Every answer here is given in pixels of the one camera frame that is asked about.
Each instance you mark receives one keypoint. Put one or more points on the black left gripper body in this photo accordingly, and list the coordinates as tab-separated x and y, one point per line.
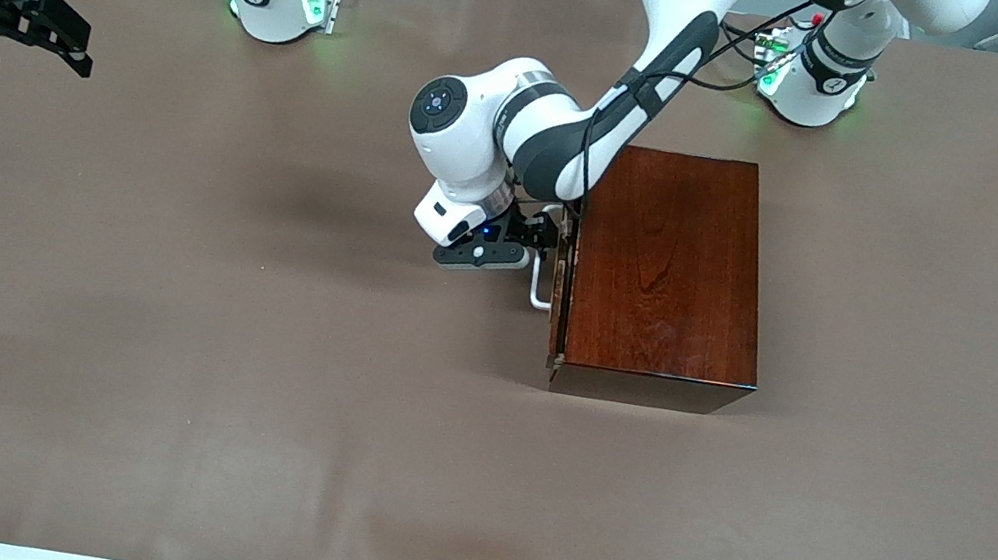
526	229

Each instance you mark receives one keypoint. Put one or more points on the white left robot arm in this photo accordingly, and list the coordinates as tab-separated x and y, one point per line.
484	126

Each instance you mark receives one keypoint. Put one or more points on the dark wooden drawer cabinet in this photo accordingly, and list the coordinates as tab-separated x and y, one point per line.
672	279

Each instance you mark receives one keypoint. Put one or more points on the brown table mat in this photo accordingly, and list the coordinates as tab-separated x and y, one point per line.
242	359

